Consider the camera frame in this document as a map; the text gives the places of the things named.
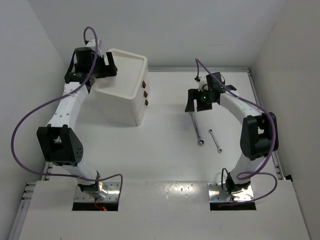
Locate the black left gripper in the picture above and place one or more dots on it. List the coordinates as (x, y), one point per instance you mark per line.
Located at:
(107, 70)

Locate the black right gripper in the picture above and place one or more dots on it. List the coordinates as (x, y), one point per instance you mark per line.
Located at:
(193, 93)

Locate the silver ratchet wrench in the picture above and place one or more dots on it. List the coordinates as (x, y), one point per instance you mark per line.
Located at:
(200, 140)

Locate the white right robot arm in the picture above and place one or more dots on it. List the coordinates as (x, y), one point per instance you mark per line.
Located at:
(258, 138)

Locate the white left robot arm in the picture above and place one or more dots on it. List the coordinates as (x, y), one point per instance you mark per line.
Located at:
(58, 140)

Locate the white drawer cabinet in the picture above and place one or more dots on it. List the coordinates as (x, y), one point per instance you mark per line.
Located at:
(123, 98)

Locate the silver combination wrench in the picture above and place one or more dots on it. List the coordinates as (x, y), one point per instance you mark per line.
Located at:
(219, 149)

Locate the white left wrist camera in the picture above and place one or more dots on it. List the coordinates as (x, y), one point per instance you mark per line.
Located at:
(95, 46)

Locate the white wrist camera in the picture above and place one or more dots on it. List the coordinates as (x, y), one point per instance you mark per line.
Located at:
(202, 83)
(95, 46)

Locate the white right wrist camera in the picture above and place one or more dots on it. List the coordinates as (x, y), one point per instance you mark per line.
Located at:
(202, 83)

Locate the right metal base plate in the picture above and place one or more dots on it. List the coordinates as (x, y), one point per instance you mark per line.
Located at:
(218, 194)

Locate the metal base plate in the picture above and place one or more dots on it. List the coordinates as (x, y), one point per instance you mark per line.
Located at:
(218, 194)
(110, 191)

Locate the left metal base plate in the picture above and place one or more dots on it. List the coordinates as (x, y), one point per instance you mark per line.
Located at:
(110, 191)

